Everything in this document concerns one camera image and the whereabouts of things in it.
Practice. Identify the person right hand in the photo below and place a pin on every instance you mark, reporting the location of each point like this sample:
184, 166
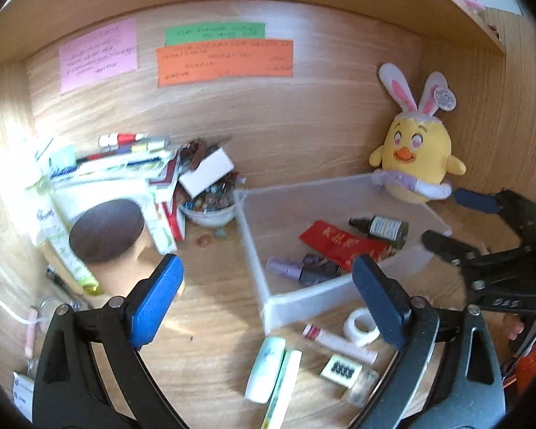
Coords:
513, 326

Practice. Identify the white slim tube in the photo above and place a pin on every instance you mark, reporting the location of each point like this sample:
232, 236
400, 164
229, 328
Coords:
281, 397

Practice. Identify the white lip balm stick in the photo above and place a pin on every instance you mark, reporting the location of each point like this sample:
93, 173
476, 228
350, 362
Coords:
339, 344

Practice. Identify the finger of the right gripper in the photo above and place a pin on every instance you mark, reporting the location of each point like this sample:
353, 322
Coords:
479, 202
452, 251

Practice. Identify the brown ceramic mug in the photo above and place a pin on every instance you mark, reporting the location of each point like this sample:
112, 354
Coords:
113, 241

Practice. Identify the stack of books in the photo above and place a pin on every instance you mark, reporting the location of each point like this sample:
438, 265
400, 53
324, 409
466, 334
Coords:
66, 187

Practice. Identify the white tape roll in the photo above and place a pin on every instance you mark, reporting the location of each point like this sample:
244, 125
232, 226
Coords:
360, 328

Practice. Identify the white mahjong tile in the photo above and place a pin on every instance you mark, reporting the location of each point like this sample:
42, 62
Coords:
342, 371

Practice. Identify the bowl of beads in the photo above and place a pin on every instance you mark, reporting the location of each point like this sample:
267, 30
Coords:
215, 206

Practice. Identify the red tea packet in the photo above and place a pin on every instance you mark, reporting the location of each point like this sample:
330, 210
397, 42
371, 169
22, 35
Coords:
343, 247

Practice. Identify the orange sticky note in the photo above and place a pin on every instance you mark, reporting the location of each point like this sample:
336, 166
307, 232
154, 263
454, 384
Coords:
231, 58

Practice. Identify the white small box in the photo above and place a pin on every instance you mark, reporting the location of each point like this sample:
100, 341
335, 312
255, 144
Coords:
210, 170

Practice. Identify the dark green spray bottle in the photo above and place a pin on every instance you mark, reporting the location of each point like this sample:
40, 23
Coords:
391, 231

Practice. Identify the purple nail polish bottle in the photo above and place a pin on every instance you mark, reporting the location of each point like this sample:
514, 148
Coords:
312, 270

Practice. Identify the white green cream tube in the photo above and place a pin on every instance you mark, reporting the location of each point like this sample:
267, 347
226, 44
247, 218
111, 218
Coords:
266, 368

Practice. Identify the pink sticky note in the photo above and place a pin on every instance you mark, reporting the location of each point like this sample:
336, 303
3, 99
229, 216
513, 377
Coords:
98, 55

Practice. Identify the yellow chick plush toy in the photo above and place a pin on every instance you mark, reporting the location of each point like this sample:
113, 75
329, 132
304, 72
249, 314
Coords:
416, 154

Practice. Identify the clear plastic storage box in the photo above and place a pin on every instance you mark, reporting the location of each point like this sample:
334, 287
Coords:
292, 221

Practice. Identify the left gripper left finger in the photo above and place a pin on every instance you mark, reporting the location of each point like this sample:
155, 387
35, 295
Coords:
68, 388

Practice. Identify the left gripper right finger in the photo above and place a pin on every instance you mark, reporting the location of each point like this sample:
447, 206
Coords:
467, 389

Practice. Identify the green sticky note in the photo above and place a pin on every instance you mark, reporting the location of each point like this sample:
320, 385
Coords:
212, 31

